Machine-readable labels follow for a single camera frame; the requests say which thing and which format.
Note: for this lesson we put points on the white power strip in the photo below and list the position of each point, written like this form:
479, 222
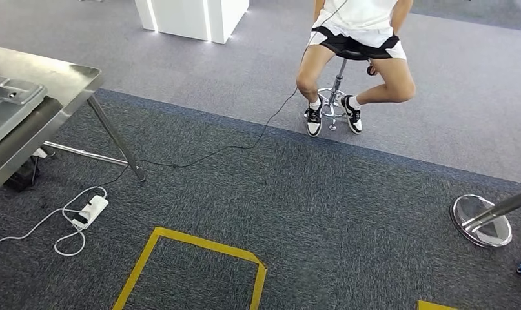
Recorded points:
93, 209

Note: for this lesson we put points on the steel workbench table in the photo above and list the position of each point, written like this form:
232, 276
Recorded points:
29, 60

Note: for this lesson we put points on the stamped grey metal panel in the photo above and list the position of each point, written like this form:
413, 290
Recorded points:
3, 119

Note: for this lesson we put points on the chrome stool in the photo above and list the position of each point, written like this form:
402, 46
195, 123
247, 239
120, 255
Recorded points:
337, 81

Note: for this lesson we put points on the person's right forearm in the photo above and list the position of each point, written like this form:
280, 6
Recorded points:
318, 8

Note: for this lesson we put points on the yellow floor tape square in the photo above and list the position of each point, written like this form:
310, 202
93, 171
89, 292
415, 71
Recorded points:
431, 306

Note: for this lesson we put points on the person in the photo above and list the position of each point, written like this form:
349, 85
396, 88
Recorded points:
358, 17

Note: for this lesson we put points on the person's left forearm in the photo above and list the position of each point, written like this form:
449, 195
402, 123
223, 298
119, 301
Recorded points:
401, 15

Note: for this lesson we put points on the chrome barrier stanchion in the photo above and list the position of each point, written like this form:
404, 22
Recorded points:
495, 235

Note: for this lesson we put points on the white lit plinth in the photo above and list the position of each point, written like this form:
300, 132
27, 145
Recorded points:
179, 19

